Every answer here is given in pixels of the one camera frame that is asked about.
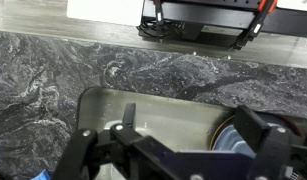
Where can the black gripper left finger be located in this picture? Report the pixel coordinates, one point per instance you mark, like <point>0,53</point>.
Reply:
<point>79,153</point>

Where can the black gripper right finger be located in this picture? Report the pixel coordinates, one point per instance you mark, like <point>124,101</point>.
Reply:
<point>271,150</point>

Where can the blue sponge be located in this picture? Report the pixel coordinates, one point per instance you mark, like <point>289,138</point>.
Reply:
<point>43,176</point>

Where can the stainless steel sink basin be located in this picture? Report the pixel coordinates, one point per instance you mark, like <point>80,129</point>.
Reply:
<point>159,116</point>

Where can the white box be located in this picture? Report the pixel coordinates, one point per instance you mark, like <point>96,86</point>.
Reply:
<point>106,11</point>

